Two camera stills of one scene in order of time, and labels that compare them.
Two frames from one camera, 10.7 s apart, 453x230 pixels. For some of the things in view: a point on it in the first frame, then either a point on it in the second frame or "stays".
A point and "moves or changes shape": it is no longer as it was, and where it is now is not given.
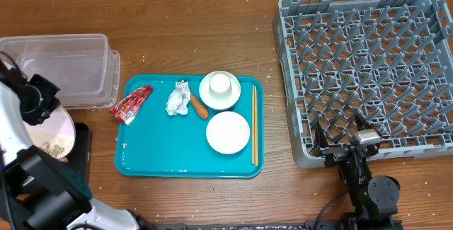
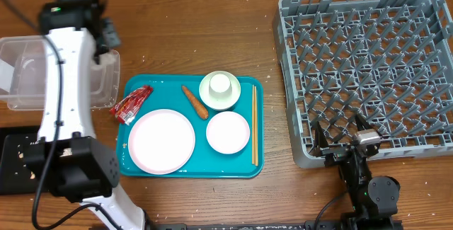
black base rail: x=308 y=225 stays
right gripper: x=335 y=153 stays
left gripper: x=49 y=100 → x=112 y=38
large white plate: x=55 y=134 moves or changes shape
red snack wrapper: x=125 y=109 stays
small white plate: x=228 y=133 stays
